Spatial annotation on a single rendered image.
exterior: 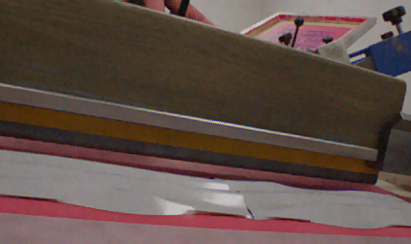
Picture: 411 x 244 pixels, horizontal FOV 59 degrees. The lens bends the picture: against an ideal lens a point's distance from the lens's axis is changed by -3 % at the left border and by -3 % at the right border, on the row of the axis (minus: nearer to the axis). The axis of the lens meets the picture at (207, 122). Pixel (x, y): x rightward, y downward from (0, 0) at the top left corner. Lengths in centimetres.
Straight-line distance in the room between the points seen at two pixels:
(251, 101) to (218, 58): 4
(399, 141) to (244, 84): 15
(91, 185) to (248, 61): 15
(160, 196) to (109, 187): 3
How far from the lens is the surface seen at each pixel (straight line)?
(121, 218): 16
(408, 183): 45
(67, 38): 25
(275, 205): 21
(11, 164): 19
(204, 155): 28
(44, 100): 23
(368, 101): 34
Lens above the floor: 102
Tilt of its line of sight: 5 degrees down
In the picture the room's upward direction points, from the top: 12 degrees clockwise
